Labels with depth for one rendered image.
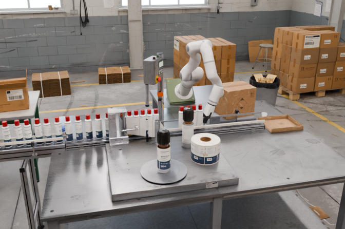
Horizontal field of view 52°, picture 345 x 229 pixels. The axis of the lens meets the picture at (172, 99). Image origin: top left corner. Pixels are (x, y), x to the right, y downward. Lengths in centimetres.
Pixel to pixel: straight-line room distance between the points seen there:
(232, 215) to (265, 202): 37
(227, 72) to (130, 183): 448
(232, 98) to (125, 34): 523
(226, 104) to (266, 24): 617
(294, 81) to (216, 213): 435
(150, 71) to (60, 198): 112
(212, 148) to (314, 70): 434
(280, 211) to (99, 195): 162
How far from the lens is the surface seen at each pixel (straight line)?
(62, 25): 803
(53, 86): 665
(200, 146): 239
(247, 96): 329
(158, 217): 307
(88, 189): 235
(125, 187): 224
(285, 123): 332
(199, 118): 292
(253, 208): 323
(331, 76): 681
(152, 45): 828
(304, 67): 638
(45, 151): 286
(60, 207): 224
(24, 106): 392
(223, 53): 636
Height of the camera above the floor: 212
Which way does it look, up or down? 20 degrees down
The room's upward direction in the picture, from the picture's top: straight up
